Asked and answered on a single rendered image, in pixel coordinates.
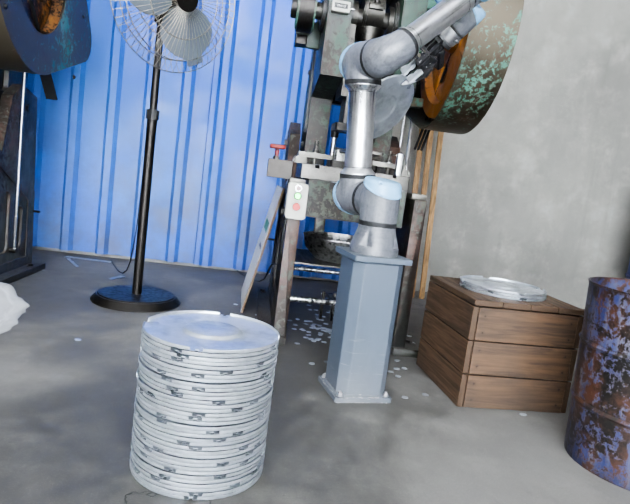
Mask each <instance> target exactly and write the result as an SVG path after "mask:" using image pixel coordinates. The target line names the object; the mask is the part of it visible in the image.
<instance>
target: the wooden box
mask: <svg viewBox="0 0 630 504"><path fill-rule="evenodd" d="M430 280H431V281H429V286H428V293H427V299H426V305H425V308H426V309H425V312H424V318H423V324H422V331H421V337H420V343H419V349H418V356H417V362H416V364H417V365H418V366H419V367H420V368H421V369H422V370H423V371H424V372H425V373H426V374H427V375H428V377H429V378H430V379H431V380H432V381H433V382H434V383H435V384H436V385H437V386H438V387H439V388H440V389H441V390H442V391H443V392H444V393H445V394H446V395H447V396H448V397H449V398H450V400H451V401H452V402H453V403H454V404H455V405H456V406H459V407H462V406H463V407H471V408H487V409H504V410H520V411H536V412H552V413H566V407H567V402H568V397H569V392H570V387H571V382H570V381H572V377H573V372H574V367H575V362H576V357H577V351H578V350H577V349H578V346H579V341H580V337H579V333H580V332H581V331H582V325H583V318H584V317H583V316H584V311H585V310H583V309H580V308H578V307H576V306H573V305H571V304H568V303H566V302H563V301H561V300H558V299H556V298H554V297H551V296H549V295H547V296H546V300H545V301H540V302H530V301H523V300H522V301H518V300H511V299H505V298H499V297H494V296H489V295H485V294H481V293H477V292H474V291H471V290H468V289H466V288H464V287H462V286H460V284H459V283H460V278H453V277H443V276H434V275H430ZM580 315H581V316H580ZM575 348H576V349H575ZM466 373H469V374H466Z"/></svg>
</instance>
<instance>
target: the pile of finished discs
mask: <svg viewBox="0 0 630 504"><path fill-rule="evenodd" d="M459 284H460V286H462V287H464V288H466V289H468V290H471V291H474V292H477V293H481V294H485V295H489V296H494V297H499V298H505V299H511V300H518V301H522V300H523V301H530V302H540V301H545V300H546V296H547V291H546V290H544V289H543V291H542V290H540V288H539V287H536V286H533V285H530V284H526V283H522V282H517V281H513V280H507V279H502V278H495V277H490V278H487V279H486V278H483V276H477V275H464V276H461V277H460V283H459ZM519 299H521V300H519Z"/></svg>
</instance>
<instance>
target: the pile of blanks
mask: <svg viewBox="0 0 630 504"><path fill-rule="evenodd" d="M141 332H142V335H141V345H140V349H141V351H140V354H139V357H138V362H139V368H138V369H137V373H136V376H137V389H136V395H135V403H134V416H133V427H132V440H131V452H130V470H131V473H132V475H133V476H134V478H135V479H136V480H137V481H138V482H139V483H140V484H141V485H143V486H144V487H146V488H147V489H149V490H151V491H153V492H155V493H158V494H161V495H164V496H168V497H172V498H177V499H184V500H188V499H189V498H193V499H192V500H213V499H220V498H225V497H229V496H232V495H235V494H238V493H240V492H243V491H245V490H246V489H248V488H250V487H251V486H252V485H254V484H255V483H256V482H257V480H258V479H259V478H260V476H261V474H262V470H263V462H264V457H265V448H266V436H267V428H268V421H269V413H270V406H271V397H272V391H273V382H274V377H275V366H276V362H277V355H278V344H279V343H278V342H277V343H276V344H275V345H273V346H272V347H269V348H267V349H264V350H260V351H255V352H248V353H234V354H220V353H205V352H198V351H197V350H195V351H190V350H184V349H179V348H175V347H172V346H168V345H165V344H162V343H160V342H157V341H155V340H153V339H151V338H150V337H148V336H147V335H146V334H145V333H144V331H143V329H142V330H141Z"/></svg>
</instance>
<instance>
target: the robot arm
mask: <svg viewBox="0 0 630 504"><path fill-rule="evenodd" d="M487 1H488V0H435V2H436V3H437V5H435V6H434V7H433V8H431V9H430V10H429V11H427V12H426V13H424V14H423V15H422V16H420V17H419V18H418V19H416V20H415V21H414V22H412V23H411V24H409V25H408V26H407V27H400V28H398V29H397V30H395V31H394V32H392V33H390V34H387V35H384V36H381V37H377V38H374V39H370V40H366V41H359V42H356V43H353V44H352V45H350V46H348V47H347V48H346V49H345V50H344V51H343V52H342V54H341V56H340V60H339V69H340V73H341V74H342V75H343V77H344V78H345V84H344V86H345V87H346V88H347V89H348V91H349V99H348V118H347V137H346V156H345V168H344V169H343V170H342V171H341V172H340V180H338V181H337V183H336V184H335V186H334V188H333V199H334V202H335V204H336V206H337V207H338V208H339V209H340V210H342V211H344V212H346V213H348V214H352V215H359V223H358V228H357V230H356V232H355V234H354V236H353V238H352V240H351V242H350V247H349V250H350V251H352V252H355V253H359V254H363V255H369V256H376V257H386V258H396V257H398V244H397V238H396V225H397V218H398V212H399V205H400V199H401V196H402V195H401V190H402V187H401V184H400V183H398V182H396V181H393V180H390V179H385V178H381V177H376V174H375V173H374V171H373V170H372V168H371V167H372V150H373V133H374V116H375V99H376V92H377V90H379V89H380V88H381V81H382V78H383V77H386V76H389V75H391V74H392V73H394V72H395V71H397V70H398V69H400V68H401V69H400V70H401V72H402V74H401V75H404V76H407V80H405V81H404V82H403V83H402V84H401V86H405V85H409V84H412V83H415V82H418V81H420V80H422V79H424V78H426V77H427V76H428V75H429V74H430V73H431V72H432V71H433V68H434V67H435V68H436V69H437V70H439V69H441V68H442V67H444V57H445V50H444V48H446V49H447V50H449V49H451V47H453V46H454V45H456V44H458V43H459V41H460V40H461V39H462V38H463V37H464V36H465V35H466V34H468V33H469V32H470V31H471V30H472V29H473V28H474V27H475V26H477V25H478V24H479V23H480V22H481V21H482V20H483V18H484V17H485V16H486V13H485V11H484V10H483V8H482V7H481V6H480V5H479V4H480V3H482V2H487ZM408 62H409V63H408ZM406 63H408V65H405V64H406ZM417 65H418V66H419V68H420V69H417ZM416 69H417V70H416ZM414 70H416V71H415V72H414V73H413V74H410V73H411V72H412V71H414Z"/></svg>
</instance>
